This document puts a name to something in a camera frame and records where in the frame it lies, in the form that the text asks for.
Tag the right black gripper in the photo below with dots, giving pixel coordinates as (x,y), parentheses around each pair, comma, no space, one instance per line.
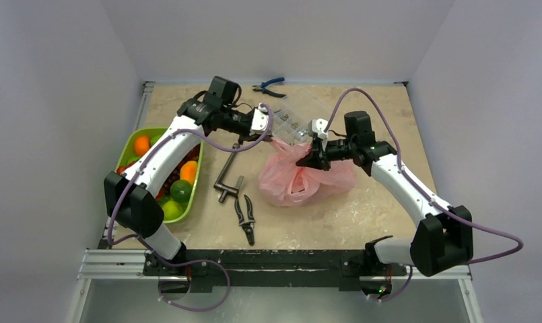
(320,151)

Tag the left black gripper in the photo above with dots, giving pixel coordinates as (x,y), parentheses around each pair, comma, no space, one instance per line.
(246,136)

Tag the pink plastic bag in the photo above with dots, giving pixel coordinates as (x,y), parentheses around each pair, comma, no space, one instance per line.
(284,184)

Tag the fake orange carrot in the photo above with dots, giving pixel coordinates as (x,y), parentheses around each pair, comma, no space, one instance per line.
(188,171)

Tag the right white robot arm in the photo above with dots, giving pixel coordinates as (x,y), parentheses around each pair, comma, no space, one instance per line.
(443,237)

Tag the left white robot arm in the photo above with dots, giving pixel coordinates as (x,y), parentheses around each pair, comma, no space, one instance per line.
(210,116)

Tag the fake dark green lime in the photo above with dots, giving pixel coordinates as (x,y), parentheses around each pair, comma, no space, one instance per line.
(180,191)

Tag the fake green apple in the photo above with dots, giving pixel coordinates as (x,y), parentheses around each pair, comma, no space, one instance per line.
(172,210)

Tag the clear compartment screw box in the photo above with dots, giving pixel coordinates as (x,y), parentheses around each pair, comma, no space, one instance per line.
(293,114)

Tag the green plastic fruit tray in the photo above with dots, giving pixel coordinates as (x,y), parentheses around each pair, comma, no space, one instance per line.
(192,150)

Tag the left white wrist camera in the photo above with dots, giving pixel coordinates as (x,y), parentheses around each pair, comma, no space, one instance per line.
(260,122)

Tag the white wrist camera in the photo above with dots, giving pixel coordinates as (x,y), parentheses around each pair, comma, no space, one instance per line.
(260,122)
(318,128)

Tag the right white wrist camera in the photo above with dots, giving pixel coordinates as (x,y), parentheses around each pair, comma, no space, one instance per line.
(318,128)

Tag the blue handled pliers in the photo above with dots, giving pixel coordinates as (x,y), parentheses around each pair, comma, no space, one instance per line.
(264,87)

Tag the black handled wire stripper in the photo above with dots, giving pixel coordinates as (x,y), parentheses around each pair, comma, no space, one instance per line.
(246,220)

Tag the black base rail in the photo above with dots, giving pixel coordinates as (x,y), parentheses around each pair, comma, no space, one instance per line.
(345,270)

